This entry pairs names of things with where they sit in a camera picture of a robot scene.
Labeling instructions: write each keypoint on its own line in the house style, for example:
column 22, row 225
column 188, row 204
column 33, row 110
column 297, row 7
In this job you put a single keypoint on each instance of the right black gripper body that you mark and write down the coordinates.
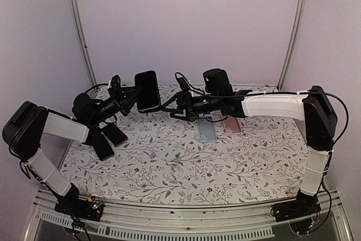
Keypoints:
column 212, row 104

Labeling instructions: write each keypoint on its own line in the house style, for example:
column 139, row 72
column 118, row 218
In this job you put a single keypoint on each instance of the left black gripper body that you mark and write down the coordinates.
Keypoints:
column 109, row 108

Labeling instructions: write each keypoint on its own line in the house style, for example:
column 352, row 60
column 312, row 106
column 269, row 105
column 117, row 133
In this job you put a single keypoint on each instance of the light blue phone case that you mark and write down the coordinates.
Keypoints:
column 206, row 130

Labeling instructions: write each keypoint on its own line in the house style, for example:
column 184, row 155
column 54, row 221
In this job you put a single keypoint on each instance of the pink phone case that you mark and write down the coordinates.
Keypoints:
column 232, row 126

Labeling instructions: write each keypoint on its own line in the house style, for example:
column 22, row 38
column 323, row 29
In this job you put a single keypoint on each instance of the black phone white case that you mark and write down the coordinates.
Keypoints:
column 101, row 146

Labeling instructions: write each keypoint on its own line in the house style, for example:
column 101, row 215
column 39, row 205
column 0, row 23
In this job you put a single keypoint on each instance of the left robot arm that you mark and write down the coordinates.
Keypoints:
column 25, row 130

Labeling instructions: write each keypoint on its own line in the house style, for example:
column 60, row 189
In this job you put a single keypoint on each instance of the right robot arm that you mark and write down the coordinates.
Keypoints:
column 312, row 107

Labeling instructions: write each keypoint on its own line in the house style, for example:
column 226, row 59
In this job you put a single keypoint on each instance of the floral patterned table mat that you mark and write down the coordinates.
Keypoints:
column 165, row 162

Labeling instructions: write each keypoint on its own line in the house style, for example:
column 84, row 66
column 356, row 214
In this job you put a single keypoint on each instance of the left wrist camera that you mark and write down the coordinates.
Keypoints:
column 114, row 83

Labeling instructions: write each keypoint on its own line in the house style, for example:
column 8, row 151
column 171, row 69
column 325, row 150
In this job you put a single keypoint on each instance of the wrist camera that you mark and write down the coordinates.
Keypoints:
column 114, row 83
column 185, row 86

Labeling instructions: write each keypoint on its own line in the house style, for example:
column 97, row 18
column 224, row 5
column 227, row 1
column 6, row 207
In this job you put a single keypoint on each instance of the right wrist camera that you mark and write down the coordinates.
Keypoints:
column 185, row 86

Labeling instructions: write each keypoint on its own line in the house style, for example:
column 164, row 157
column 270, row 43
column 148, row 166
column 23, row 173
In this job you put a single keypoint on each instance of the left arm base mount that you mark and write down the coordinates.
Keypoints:
column 89, row 209

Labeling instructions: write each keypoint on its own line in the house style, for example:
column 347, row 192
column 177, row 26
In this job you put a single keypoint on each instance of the front aluminium rail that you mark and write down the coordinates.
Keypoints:
column 125, row 220

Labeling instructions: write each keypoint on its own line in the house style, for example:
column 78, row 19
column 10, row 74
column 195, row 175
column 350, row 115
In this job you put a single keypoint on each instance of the left aluminium frame post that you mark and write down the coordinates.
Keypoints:
column 82, row 41

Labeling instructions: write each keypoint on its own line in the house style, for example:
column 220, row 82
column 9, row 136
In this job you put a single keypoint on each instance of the aluminium frame post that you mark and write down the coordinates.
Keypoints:
column 82, row 41
column 300, row 5

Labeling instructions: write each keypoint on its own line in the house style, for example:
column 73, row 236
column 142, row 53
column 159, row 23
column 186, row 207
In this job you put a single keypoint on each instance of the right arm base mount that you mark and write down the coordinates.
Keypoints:
column 294, row 209

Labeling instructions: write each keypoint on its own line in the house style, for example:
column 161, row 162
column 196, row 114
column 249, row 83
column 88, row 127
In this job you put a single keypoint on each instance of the right aluminium frame post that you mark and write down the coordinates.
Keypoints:
column 300, row 5

